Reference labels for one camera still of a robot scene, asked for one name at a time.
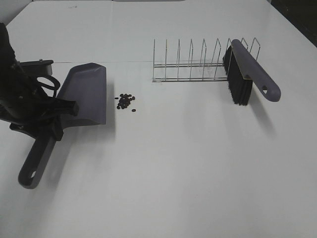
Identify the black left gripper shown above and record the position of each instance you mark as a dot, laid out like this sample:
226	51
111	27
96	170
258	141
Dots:
30	103

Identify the purple plastic dustpan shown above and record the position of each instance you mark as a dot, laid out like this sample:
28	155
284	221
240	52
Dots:
85	84

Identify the pile of coffee beans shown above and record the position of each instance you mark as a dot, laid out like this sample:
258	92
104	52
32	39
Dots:
124	101

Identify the purple brush with black bristles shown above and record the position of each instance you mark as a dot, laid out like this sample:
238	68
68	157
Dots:
243	71

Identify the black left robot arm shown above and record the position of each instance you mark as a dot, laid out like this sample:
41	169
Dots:
5	57

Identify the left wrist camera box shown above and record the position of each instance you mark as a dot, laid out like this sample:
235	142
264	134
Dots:
37	68

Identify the chrome wire dish rack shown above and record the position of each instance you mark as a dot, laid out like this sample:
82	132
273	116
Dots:
175	65

